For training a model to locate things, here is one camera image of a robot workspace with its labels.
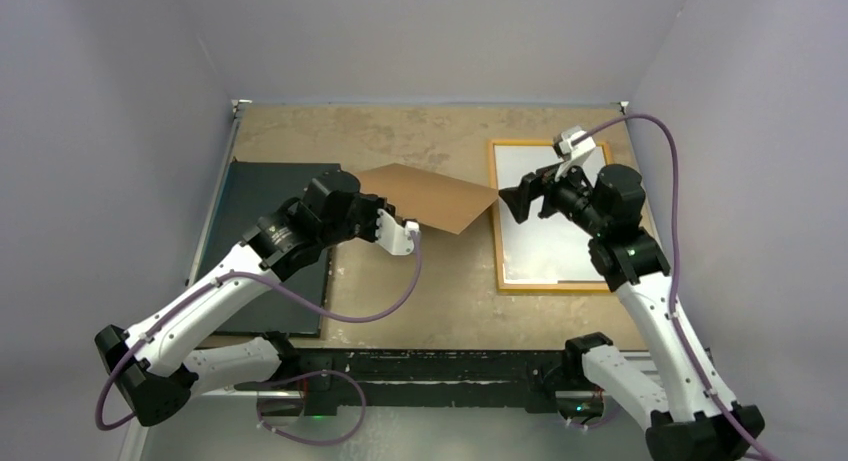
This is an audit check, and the brown backing board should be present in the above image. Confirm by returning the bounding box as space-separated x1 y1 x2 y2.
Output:
355 163 497 235

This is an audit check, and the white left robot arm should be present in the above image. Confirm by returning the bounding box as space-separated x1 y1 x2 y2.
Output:
95 170 421 431

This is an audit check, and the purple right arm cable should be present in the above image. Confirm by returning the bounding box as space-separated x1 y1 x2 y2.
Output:
563 113 783 461

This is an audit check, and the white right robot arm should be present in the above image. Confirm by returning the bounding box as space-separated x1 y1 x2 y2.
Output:
499 164 765 460

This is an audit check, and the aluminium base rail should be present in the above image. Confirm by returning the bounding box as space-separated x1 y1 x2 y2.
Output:
119 349 722 461

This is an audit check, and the yellow wooden picture frame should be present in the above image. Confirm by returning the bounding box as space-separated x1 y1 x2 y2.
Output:
487 138 627 295

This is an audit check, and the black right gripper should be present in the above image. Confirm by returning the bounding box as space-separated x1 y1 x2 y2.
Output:
499 153 609 237

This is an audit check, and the black flat box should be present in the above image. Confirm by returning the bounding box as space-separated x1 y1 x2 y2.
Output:
197 161 340 338

